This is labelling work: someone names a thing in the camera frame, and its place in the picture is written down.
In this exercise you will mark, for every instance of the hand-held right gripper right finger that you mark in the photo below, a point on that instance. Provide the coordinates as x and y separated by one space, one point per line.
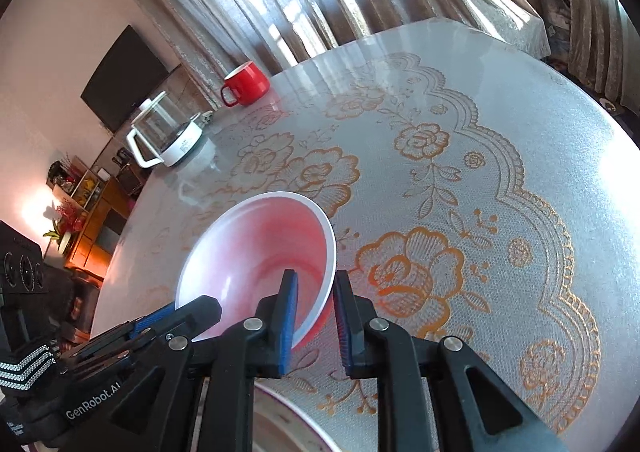
342 327

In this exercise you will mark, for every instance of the lace table mat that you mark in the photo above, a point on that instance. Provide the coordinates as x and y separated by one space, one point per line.
450 207

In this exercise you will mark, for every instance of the wooden cabinet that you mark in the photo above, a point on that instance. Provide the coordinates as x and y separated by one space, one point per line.
95 242

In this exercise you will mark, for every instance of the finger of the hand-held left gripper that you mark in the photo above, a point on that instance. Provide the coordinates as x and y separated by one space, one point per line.
150 319
200 312

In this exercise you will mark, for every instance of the narrow beige curtain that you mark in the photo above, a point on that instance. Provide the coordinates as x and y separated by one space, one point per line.
590 32

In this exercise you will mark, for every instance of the white glass electric kettle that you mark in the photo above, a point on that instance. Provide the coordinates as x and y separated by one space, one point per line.
165 132

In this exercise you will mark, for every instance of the red plastic bowl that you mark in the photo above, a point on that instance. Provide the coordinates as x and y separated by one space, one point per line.
260 242

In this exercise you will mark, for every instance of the red flower arrangement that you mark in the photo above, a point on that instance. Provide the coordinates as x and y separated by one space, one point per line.
65 222

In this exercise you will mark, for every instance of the black wall television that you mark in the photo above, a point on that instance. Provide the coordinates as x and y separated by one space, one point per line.
125 77

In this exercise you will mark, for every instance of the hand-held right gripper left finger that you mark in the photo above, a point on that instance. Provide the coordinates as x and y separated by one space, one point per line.
287 327

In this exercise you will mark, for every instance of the patterned cushion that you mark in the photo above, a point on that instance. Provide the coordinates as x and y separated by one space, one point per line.
555 12

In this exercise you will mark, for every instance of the red mug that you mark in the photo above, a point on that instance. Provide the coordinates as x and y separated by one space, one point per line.
247 82

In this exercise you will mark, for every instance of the red-rimmed plate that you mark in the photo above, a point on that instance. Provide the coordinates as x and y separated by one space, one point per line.
280 427

